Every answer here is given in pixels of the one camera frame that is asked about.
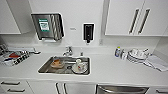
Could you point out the stainless steel dishwasher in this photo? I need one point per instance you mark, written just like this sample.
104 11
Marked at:
121 90

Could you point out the small chrome sink knob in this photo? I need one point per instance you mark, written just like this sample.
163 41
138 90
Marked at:
81 53

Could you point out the white mug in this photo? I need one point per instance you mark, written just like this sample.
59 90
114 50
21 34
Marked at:
79 62

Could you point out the black soap dispenser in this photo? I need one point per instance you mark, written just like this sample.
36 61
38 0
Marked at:
88 31

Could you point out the chrome faucet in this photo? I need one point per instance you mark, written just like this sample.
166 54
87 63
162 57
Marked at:
68 51

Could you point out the steel sink basin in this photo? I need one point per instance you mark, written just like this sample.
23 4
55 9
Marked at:
68 61

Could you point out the white plate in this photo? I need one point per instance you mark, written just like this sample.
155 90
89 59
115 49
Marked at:
80 70

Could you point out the brown bowl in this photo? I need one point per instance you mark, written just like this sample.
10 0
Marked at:
56 63

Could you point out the blue dish soap bottle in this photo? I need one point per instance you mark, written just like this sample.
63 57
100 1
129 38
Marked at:
117 52

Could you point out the small white cup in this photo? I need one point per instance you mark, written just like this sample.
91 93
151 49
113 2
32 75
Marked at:
123 55

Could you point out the steel paper towel dispenser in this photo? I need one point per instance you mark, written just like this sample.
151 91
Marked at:
45 26

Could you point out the stack of white plates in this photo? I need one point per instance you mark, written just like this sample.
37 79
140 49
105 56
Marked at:
136 57

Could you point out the white base cabinet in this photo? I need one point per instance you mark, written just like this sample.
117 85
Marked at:
40 88

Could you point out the white dish towel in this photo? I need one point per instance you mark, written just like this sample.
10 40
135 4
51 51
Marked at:
156 63

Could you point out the white wall outlet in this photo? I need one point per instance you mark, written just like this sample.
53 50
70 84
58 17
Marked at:
101 41

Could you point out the small wall label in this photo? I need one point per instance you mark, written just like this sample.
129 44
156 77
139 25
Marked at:
72 29

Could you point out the white wall cabinet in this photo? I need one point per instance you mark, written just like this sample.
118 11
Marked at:
13 16
120 16

